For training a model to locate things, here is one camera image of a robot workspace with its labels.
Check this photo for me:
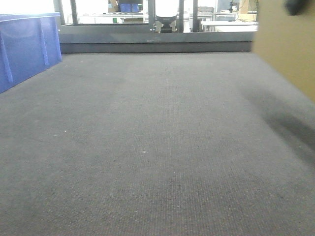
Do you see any black conveyor side rail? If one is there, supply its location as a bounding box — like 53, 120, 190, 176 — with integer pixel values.
60, 32, 254, 54

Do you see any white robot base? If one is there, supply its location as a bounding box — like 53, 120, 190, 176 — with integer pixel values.
149, 0, 189, 33

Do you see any white desk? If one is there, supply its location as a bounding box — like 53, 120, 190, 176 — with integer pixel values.
201, 21, 259, 32

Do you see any blue plastic crate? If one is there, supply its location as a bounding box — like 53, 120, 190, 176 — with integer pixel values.
0, 12, 62, 92

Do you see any brown cardboard box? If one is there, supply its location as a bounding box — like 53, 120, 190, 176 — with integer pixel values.
252, 0, 315, 101

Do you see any black metal frame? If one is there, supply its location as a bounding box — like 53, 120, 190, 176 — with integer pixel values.
53, 0, 191, 33

